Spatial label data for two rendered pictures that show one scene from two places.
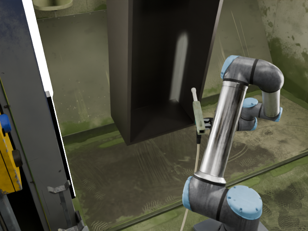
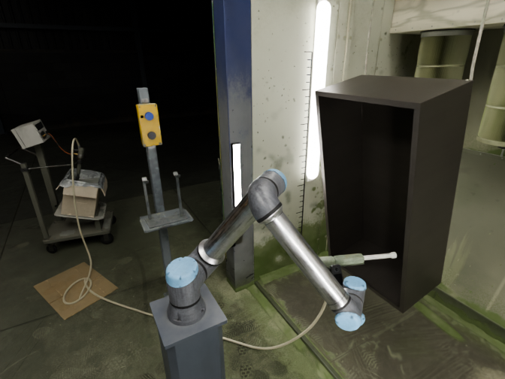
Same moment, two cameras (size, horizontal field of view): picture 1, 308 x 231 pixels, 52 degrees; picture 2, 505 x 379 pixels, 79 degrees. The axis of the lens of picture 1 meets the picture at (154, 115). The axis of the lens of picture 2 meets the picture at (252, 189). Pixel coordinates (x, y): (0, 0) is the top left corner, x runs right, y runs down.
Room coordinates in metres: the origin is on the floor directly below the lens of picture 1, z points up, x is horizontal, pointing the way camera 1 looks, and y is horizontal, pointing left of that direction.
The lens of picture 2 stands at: (1.15, -1.56, 1.79)
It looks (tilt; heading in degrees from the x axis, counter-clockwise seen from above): 23 degrees down; 85
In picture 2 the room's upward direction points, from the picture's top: 1 degrees counter-clockwise
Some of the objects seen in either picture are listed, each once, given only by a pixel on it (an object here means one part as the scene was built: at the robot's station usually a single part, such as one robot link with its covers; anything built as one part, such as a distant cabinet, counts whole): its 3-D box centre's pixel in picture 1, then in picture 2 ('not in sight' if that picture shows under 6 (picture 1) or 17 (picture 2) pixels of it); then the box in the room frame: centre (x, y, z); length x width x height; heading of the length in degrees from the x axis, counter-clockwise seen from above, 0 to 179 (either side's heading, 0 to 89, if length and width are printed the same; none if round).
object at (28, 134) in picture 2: not in sight; (65, 185); (-0.49, 1.50, 0.64); 0.73 x 0.50 x 1.27; 14
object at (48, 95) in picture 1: (61, 149); (237, 186); (1.23, 0.46, 0.96); 0.06 x 0.02 x 0.63; 24
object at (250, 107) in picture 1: (250, 108); (353, 293); (1.66, -0.60, 0.88); 0.12 x 0.09 x 0.12; 61
